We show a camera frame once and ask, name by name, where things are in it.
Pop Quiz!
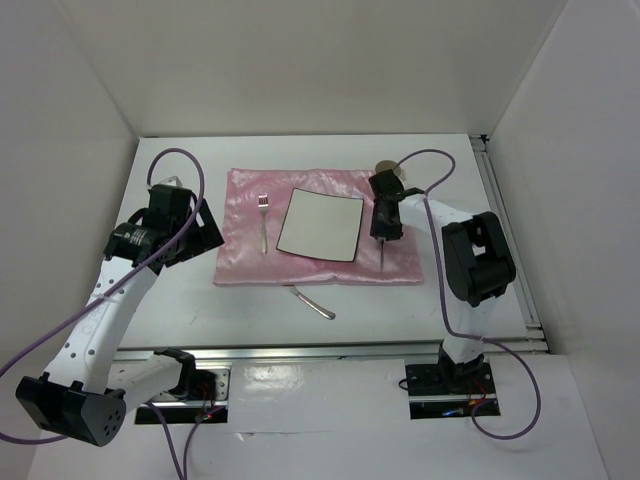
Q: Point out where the silver spoon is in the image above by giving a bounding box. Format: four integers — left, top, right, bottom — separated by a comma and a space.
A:
378, 239, 385, 273

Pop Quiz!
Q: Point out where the white square plate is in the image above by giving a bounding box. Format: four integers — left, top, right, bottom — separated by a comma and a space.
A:
276, 188, 364, 263

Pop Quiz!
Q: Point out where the beige paper cup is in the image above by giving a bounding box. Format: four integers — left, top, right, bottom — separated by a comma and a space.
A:
374, 160, 406, 181

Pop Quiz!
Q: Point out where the pink rose satin cloth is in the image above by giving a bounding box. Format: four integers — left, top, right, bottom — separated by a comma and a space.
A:
214, 168, 424, 286

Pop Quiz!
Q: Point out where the silver fork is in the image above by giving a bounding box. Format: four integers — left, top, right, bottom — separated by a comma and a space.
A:
258, 193, 269, 255

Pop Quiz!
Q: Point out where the silver table knife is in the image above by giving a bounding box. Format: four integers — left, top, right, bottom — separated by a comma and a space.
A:
285, 285, 336, 320

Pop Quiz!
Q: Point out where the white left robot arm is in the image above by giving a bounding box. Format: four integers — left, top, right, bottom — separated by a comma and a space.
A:
15, 184, 224, 447

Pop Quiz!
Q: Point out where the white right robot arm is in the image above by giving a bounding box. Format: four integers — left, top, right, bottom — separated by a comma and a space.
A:
369, 170, 516, 394

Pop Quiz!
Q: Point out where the aluminium right side rail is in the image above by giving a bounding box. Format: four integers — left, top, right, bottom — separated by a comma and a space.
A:
469, 135, 548, 350

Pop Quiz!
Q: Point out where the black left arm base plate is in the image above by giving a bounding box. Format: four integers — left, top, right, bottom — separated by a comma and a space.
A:
150, 364, 231, 425

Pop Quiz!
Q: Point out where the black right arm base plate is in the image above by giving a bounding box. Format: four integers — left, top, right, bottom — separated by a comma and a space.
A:
397, 362, 501, 420

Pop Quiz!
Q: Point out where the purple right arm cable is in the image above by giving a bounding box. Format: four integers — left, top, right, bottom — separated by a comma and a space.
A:
397, 148, 544, 440

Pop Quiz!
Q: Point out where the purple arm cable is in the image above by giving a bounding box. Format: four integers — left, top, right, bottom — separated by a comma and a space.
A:
0, 148, 211, 480
397, 148, 544, 440

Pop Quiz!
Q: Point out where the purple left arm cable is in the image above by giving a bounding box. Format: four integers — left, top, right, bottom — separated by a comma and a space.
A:
0, 148, 211, 480

